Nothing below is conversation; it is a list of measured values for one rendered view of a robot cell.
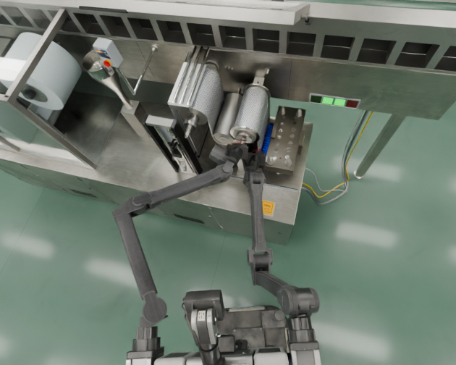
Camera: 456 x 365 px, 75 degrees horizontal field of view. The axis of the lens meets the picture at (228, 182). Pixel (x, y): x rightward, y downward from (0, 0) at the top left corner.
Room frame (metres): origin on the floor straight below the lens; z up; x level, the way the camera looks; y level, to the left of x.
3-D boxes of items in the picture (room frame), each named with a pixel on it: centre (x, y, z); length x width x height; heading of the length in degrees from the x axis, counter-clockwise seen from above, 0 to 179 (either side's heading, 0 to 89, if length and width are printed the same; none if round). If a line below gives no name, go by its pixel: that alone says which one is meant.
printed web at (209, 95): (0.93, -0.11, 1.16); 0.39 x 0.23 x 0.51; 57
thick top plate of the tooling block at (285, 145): (0.80, -0.39, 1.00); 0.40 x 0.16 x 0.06; 147
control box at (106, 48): (1.08, 0.30, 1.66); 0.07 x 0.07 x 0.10; 51
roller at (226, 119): (0.93, -0.12, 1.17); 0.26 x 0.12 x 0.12; 147
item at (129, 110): (1.24, 0.40, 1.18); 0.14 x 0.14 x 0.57
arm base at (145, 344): (0.02, 0.42, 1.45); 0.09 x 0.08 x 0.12; 76
